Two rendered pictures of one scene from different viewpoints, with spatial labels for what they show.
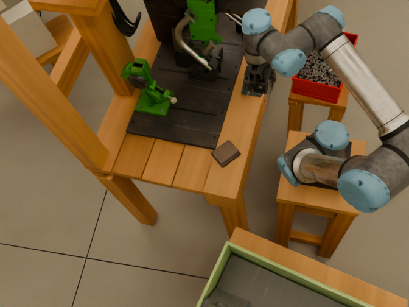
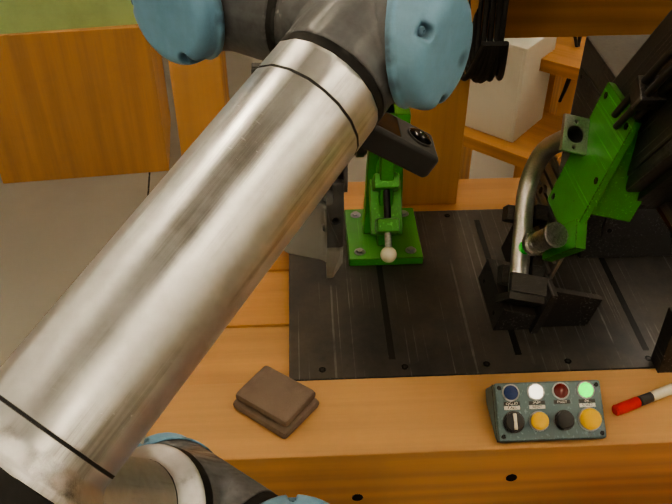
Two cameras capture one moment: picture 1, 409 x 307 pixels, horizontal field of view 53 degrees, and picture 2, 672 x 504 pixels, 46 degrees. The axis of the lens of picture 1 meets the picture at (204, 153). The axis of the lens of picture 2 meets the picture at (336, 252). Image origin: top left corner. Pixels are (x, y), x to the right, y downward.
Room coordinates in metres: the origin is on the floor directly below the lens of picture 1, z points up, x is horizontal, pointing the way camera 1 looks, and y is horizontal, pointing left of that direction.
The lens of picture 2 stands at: (0.39, -0.75, 1.79)
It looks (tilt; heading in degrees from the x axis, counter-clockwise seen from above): 39 degrees down; 55
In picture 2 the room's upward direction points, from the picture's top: straight up
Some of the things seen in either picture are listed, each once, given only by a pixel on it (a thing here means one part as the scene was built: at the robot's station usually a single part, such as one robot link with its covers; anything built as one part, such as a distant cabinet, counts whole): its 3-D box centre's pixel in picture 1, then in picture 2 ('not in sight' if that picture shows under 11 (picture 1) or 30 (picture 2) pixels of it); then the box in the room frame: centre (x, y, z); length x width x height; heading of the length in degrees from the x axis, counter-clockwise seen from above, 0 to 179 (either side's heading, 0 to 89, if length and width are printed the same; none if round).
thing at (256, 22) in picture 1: (257, 32); not in sight; (0.73, -0.23, 1.59); 0.09 x 0.08 x 0.11; 19
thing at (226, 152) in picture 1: (226, 153); (275, 400); (0.76, -0.08, 0.91); 0.10 x 0.08 x 0.03; 108
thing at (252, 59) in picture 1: (258, 51); not in sight; (0.73, -0.23, 1.51); 0.08 x 0.08 x 0.05
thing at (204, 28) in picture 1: (204, 12); (612, 164); (1.28, -0.18, 1.17); 0.13 x 0.12 x 0.20; 148
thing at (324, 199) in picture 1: (321, 171); not in sight; (0.58, -0.44, 0.83); 0.32 x 0.32 x 0.04; 59
